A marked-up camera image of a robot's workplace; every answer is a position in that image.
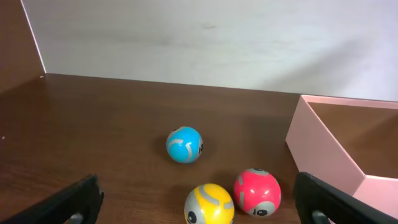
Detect yellow toy ball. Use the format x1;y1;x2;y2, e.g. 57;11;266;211
183;184;234;224

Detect orange-red toy ball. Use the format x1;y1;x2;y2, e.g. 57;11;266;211
233;168;282;218

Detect pink cardboard box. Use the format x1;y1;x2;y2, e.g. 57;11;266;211
285;95;397;217

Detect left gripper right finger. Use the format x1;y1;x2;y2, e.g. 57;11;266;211
293;172;397;224

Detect blue toy ball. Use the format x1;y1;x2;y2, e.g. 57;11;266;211
165;126;203;164

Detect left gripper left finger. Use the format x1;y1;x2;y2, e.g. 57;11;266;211
1;175;104;224

